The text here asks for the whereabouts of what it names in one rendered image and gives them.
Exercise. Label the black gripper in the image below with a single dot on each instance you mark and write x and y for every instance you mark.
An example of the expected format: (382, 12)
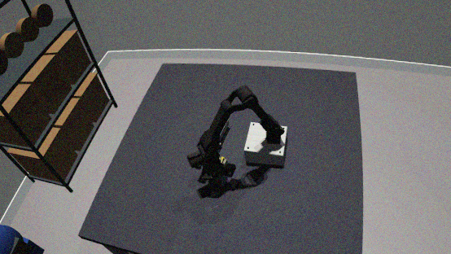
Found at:
(227, 170)

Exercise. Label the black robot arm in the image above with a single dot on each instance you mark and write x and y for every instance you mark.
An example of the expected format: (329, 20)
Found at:
(208, 144)

